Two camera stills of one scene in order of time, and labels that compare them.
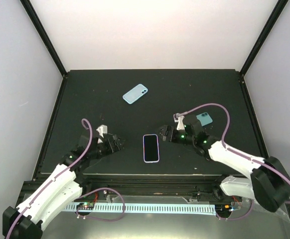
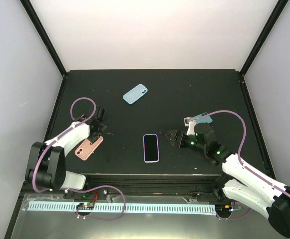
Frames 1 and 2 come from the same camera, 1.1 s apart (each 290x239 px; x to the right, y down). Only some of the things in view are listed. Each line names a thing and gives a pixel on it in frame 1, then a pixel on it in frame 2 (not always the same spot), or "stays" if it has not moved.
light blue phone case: (135, 93) stays
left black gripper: (111, 148) → (102, 127)
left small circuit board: (85, 205) stays
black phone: (151, 148) stays
